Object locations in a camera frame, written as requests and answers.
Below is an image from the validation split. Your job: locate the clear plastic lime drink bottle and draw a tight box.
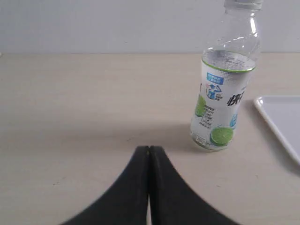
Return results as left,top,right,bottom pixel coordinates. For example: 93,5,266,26
190,8,261,151

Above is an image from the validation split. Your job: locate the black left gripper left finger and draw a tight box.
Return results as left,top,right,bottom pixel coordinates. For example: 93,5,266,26
63,146,150,225

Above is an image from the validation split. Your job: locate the white plastic tray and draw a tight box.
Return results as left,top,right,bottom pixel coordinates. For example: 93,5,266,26
254,95,300,164

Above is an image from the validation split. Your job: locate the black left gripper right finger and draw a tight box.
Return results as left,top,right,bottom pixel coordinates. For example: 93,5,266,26
149,146,237,225

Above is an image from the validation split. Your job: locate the white bottle cap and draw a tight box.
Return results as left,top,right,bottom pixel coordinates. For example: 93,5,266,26
224,0,264,11

